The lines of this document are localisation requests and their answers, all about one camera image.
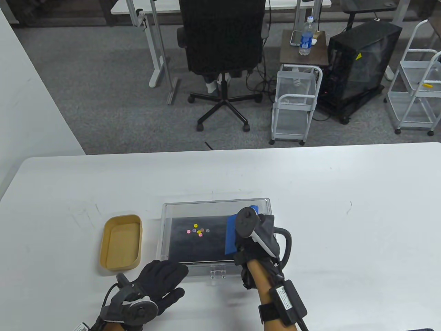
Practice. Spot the black computer tower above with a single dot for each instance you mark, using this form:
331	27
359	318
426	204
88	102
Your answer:
358	65

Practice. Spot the person's right hand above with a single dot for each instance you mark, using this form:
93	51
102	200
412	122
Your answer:
267	238

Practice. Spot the person's right forearm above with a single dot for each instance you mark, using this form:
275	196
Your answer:
262	289

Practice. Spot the black right hand controller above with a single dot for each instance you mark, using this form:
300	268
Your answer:
246	222

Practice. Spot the white desk with metal legs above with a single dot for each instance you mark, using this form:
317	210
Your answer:
120	8

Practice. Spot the white cart with brown top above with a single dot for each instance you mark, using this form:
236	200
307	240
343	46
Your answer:
293	103

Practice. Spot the group of colourful buttons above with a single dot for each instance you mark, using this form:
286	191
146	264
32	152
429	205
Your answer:
199	231

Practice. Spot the black office chair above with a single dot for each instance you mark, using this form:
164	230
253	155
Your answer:
224	34

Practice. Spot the clear water bottle blue label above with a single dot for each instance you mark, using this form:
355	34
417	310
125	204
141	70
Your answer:
306	38

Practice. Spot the black right wrist sensor box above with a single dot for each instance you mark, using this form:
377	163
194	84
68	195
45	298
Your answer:
287	301

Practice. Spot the tan bento box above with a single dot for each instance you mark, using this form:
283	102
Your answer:
120	241

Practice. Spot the black left hand controller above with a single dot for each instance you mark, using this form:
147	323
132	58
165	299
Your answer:
137	310

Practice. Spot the white label tag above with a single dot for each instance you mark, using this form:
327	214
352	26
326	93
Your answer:
82	327

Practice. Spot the person's left forearm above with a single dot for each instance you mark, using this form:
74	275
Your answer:
112	327

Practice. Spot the black desk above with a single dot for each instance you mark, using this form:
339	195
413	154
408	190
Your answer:
361	4

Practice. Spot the black drawer liner mat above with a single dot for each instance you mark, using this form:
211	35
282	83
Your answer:
193	248

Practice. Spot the smartphone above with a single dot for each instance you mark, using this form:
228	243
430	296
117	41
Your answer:
296	38

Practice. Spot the person's left hand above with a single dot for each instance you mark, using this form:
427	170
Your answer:
158	279

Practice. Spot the black hand controller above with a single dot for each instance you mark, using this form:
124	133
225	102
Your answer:
137	310
246	222

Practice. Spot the blue scraper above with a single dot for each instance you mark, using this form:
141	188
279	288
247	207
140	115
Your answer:
231	238

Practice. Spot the clear drawer organizer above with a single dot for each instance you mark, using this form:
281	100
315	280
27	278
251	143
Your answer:
213	206

